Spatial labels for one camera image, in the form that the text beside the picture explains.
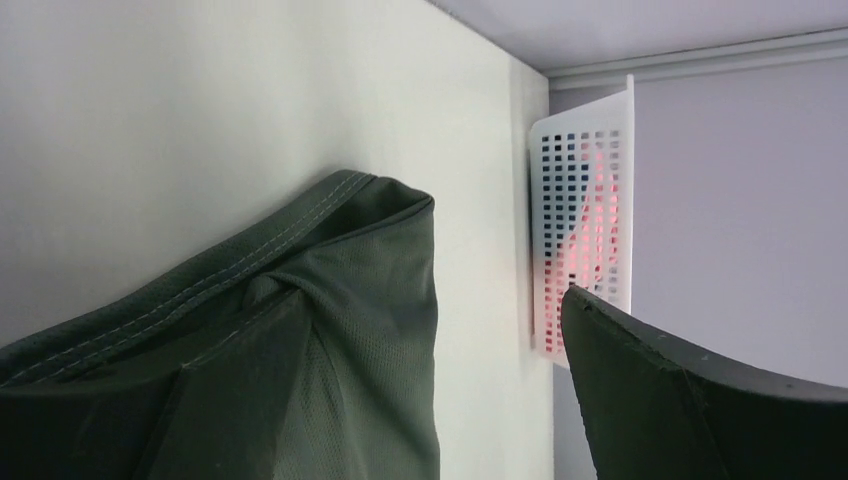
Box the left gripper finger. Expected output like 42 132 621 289
561 286 847 479

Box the dark grey t-shirt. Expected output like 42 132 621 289
1 170 440 479

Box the pink t-shirt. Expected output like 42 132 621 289
537 146 625 358

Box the dark blue t-shirt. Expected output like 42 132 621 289
541 132 592 257

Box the white plastic basket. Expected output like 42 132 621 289
529 76 635 368

